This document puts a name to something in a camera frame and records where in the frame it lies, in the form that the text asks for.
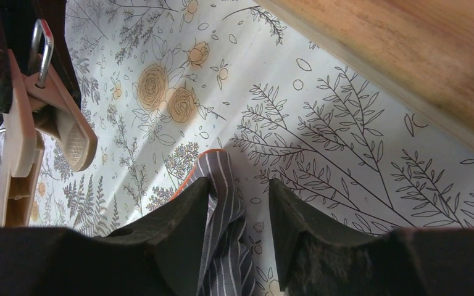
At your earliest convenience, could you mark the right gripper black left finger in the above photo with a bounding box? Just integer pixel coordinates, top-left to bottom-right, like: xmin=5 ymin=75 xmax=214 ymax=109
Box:
xmin=0 ymin=178 xmax=210 ymax=295

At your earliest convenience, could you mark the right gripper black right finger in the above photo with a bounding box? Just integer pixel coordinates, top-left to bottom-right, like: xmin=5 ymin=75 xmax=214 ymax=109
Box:
xmin=268 ymin=179 xmax=474 ymax=295

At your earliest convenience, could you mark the wooden clip hanger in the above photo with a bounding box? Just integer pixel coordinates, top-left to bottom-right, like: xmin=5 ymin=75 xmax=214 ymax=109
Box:
xmin=0 ymin=19 xmax=98 ymax=228

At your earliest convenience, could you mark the grey striped underwear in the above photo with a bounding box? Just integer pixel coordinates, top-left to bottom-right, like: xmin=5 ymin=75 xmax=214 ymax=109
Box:
xmin=174 ymin=149 xmax=256 ymax=295

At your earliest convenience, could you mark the floral patterned table mat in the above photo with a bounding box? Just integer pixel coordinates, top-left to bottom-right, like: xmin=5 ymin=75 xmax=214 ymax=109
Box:
xmin=30 ymin=1 xmax=474 ymax=295

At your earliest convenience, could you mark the wooden clothes rack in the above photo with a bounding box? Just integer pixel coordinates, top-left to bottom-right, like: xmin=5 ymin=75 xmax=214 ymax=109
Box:
xmin=260 ymin=1 xmax=474 ymax=150

